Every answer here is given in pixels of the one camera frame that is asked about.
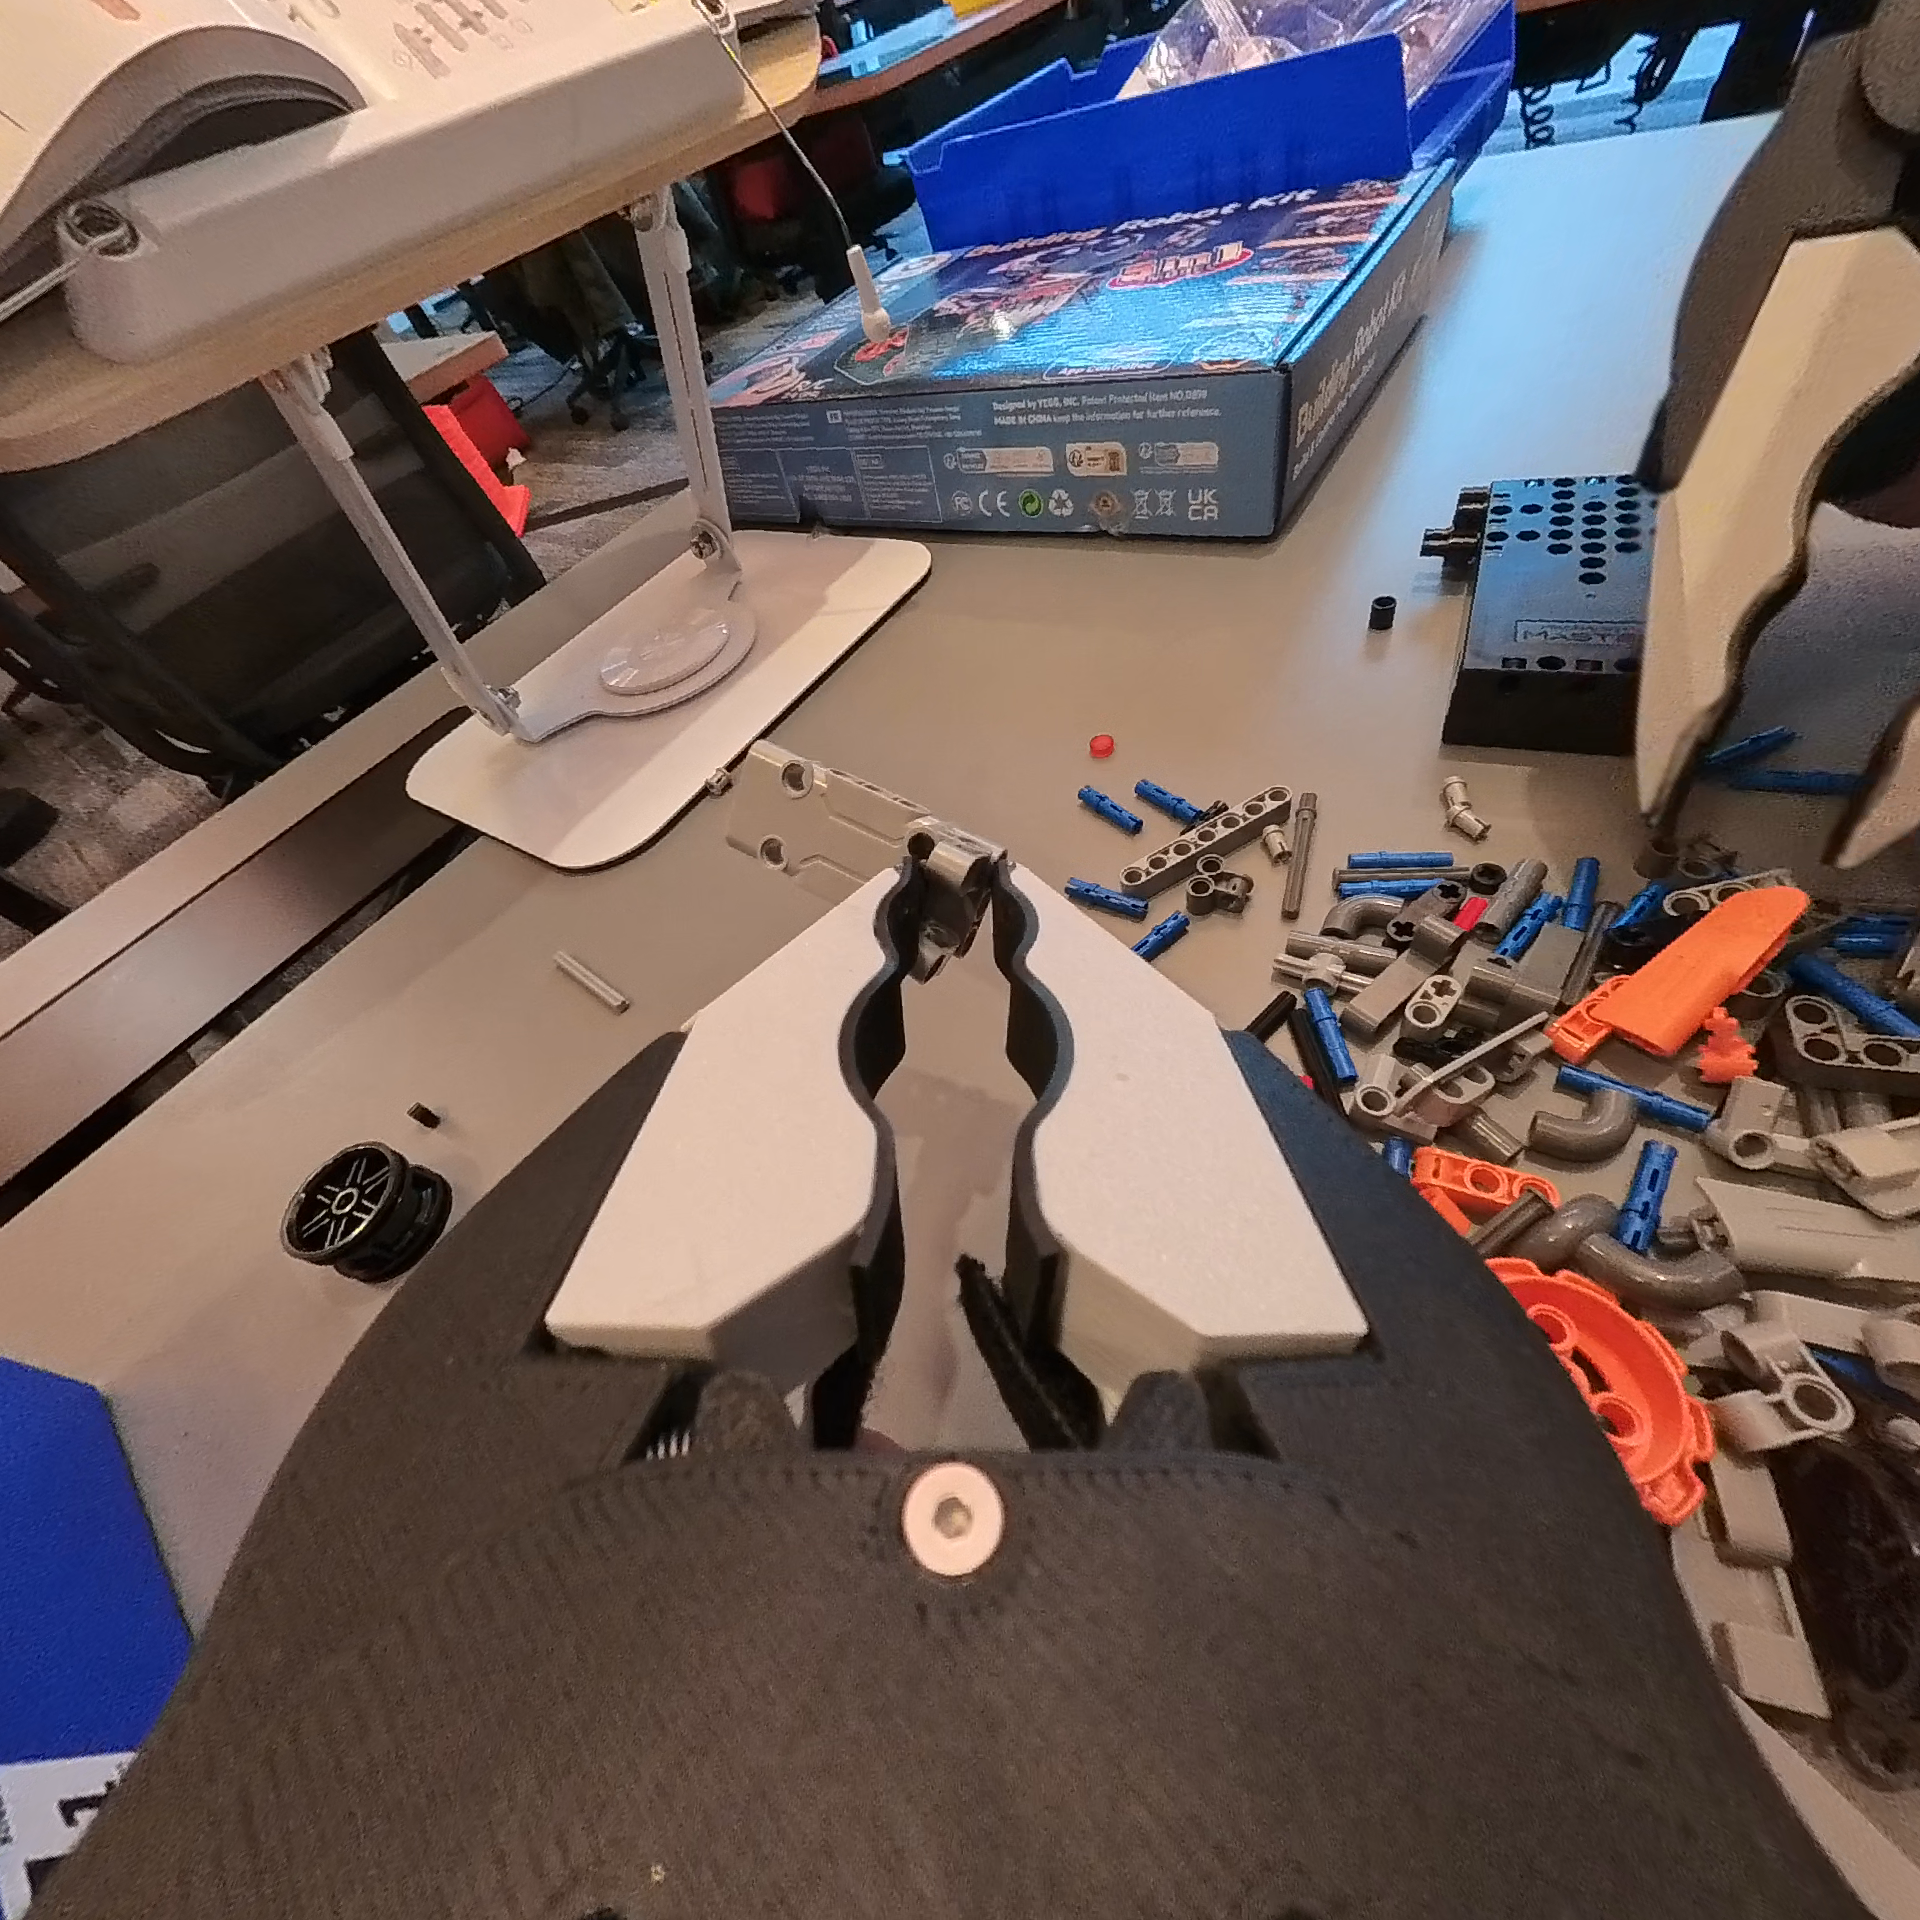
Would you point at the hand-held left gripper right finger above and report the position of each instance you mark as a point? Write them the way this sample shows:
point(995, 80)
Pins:
point(1185, 1184)

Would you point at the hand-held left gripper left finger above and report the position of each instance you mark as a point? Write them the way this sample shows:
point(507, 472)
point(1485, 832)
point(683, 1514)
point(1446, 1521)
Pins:
point(720, 1184)

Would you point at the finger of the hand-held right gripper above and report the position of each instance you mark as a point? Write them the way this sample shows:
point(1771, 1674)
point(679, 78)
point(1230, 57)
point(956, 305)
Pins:
point(1755, 481)
point(1892, 644)

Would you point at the black perforated building block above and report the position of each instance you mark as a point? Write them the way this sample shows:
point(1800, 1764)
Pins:
point(1545, 644)

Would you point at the light grey connector piece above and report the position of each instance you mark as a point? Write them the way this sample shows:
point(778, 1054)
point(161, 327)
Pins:
point(810, 810)

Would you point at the white instruction booklet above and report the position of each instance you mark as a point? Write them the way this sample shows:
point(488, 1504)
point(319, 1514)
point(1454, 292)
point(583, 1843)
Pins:
point(180, 74)

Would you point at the blue pin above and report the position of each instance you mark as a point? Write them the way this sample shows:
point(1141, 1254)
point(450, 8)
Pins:
point(1792, 781)
point(1105, 896)
point(1171, 799)
point(1111, 809)
point(1158, 935)
point(1748, 751)

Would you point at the grey double-hole connector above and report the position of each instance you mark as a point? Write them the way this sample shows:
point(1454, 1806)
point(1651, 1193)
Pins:
point(1219, 894)

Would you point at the light grey holed beam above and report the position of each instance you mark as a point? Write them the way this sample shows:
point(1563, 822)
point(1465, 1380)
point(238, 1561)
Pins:
point(1208, 837)

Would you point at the dark grey axle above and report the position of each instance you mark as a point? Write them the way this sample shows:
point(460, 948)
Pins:
point(1300, 855)

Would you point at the small black wheel hub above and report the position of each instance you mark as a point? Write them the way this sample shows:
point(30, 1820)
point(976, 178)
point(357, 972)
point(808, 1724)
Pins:
point(360, 1214)

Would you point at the orange blade panel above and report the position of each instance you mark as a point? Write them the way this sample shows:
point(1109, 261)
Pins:
point(1680, 974)

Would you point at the orange gear wheel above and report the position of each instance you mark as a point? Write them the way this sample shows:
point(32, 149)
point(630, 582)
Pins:
point(1621, 1380)

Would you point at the clear plastic bag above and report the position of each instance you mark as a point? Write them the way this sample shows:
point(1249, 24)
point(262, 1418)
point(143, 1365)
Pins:
point(1275, 38)

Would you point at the white stand base board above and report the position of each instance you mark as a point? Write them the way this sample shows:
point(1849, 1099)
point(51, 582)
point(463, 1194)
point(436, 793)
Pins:
point(810, 631)

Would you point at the blue robot kit box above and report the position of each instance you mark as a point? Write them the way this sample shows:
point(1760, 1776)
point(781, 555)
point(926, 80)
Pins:
point(1081, 451)

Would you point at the black office chair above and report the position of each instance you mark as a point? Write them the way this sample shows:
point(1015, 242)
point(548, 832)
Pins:
point(224, 584)

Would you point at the red plastic object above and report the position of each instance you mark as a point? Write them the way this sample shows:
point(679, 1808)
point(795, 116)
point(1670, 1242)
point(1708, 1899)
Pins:
point(480, 435)

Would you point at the wooden-edged desk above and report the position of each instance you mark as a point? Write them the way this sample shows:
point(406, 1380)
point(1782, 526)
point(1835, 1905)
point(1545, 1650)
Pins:
point(930, 60)

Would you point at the white metal stand frame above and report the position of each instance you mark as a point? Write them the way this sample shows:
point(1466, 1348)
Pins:
point(450, 164)

